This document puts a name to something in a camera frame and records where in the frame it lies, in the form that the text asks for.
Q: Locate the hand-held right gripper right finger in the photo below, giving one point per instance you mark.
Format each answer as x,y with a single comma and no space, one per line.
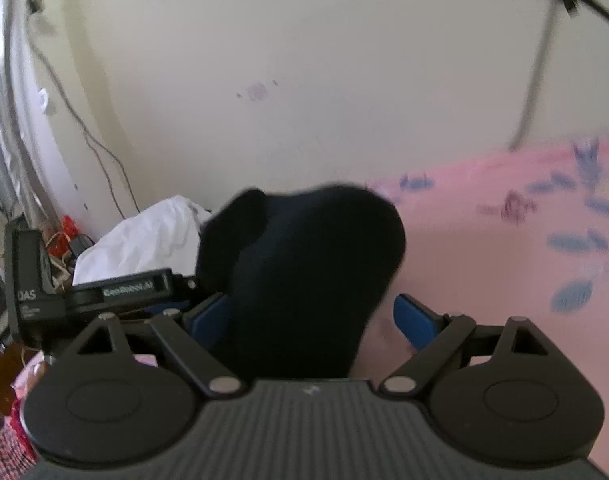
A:
415,322

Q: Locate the white cloth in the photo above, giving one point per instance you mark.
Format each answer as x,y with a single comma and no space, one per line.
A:
144,240

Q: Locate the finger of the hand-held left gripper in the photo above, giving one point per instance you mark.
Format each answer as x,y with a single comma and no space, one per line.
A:
167,307

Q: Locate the white frame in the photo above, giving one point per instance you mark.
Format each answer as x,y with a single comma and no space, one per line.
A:
14,110

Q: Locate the dark navy garment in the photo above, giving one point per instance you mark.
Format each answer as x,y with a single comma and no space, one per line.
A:
309,270

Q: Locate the pink checkered cloth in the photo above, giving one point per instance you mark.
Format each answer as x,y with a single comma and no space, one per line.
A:
19,440

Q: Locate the red bundle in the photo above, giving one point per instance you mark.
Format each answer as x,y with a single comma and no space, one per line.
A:
67,232

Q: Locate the pink floral bed sheet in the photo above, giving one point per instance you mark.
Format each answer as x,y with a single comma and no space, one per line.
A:
484,270

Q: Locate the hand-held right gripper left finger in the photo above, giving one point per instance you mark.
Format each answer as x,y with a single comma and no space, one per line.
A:
209,325

